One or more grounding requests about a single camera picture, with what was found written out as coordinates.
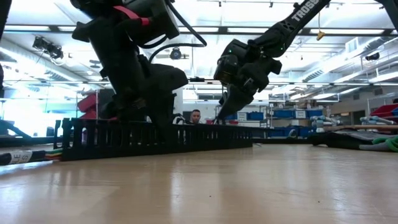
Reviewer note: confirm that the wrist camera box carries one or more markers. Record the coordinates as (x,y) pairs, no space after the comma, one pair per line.
(227,70)
(155,18)

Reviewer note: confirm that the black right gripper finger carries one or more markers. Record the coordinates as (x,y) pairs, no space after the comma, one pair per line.
(236,99)

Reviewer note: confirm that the background black robot arm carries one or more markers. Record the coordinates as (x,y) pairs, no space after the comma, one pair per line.
(180,119)

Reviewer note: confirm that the wooden workbench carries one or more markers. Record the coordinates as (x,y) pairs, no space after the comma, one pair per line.
(357,127)

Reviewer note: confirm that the black round ceiling camera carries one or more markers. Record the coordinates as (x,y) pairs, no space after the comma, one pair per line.
(175,53)

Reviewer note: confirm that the blue storage bins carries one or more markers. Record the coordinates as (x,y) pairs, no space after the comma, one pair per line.
(283,114)

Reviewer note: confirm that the black sleeve with white label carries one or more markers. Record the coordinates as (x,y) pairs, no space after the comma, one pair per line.
(18,157)

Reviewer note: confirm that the long light bar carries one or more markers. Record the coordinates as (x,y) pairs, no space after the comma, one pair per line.
(248,30)

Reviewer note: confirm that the black chair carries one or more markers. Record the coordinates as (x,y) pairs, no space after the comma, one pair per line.
(50,131)

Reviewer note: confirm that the black ceiling fixture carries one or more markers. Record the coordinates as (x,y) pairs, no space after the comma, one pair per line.
(372,56)

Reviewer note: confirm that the grey blue rolled tube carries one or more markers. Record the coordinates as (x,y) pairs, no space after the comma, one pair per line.
(323,119)
(376,120)

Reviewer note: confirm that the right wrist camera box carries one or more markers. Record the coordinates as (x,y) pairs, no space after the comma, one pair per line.
(227,70)

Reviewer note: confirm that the red storage bin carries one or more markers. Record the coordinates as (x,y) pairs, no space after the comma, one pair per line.
(384,110)

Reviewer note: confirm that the black mounted camera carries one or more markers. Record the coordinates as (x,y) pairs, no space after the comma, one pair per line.
(49,48)

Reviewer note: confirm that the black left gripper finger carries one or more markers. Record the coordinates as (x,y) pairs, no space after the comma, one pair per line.
(161,105)
(133,115)

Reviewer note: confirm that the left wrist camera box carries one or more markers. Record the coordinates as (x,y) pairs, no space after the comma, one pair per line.
(155,18)

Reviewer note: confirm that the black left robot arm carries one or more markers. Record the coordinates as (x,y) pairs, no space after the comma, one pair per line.
(115,56)

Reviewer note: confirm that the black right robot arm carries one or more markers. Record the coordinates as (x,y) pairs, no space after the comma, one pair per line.
(298,18)

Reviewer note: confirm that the white building column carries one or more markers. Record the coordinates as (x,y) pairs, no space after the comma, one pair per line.
(179,102)

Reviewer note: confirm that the yellow hanging pendant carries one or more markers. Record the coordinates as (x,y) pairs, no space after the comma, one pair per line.
(320,34)

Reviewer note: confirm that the black aluminium table frame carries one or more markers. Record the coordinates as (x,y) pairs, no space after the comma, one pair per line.
(280,141)

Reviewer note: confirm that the person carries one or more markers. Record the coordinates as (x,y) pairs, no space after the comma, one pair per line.
(195,115)

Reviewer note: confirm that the red bin shelving rack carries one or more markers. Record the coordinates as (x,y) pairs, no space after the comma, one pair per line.
(87,105)

